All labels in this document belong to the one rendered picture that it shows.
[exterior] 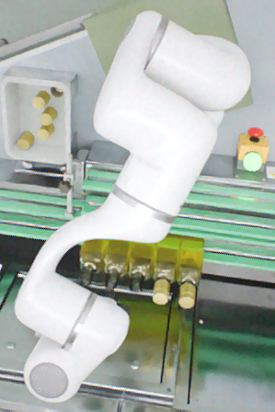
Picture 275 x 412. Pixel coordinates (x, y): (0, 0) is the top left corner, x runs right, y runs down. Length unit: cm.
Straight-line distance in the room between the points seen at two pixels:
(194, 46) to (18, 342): 81
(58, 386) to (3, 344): 57
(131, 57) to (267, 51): 74
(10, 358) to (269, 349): 60
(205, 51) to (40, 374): 45
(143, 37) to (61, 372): 42
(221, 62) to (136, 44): 12
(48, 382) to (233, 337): 73
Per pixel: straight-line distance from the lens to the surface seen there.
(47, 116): 139
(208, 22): 121
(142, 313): 132
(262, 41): 133
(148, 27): 67
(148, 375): 120
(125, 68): 62
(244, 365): 130
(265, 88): 136
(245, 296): 147
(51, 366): 69
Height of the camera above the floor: 202
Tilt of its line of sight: 56 degrees down
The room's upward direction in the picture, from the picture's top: 165 degrees counter-clockwise
